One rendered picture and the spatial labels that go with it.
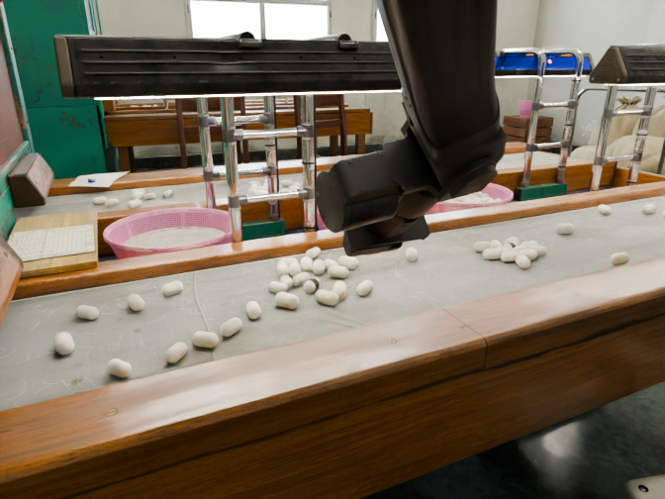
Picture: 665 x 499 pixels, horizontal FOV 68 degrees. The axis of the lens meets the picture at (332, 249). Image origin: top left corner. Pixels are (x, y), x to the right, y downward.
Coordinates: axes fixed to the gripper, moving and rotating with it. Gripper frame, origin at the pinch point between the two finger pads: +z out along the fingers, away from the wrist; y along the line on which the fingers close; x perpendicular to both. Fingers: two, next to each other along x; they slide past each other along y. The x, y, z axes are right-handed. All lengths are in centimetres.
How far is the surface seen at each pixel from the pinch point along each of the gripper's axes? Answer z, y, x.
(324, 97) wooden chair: 202, -106, -169
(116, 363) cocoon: 7.1, 30.2, 7.3
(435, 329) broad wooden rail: -0.3, -7.2, 12.8
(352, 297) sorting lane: 14.2, -3.7, 3.9
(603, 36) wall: 263, -502, -282
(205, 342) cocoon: 8.6, 19.9, 6.8
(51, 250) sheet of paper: 34, 39, -18
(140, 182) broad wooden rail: 80, 22, -54
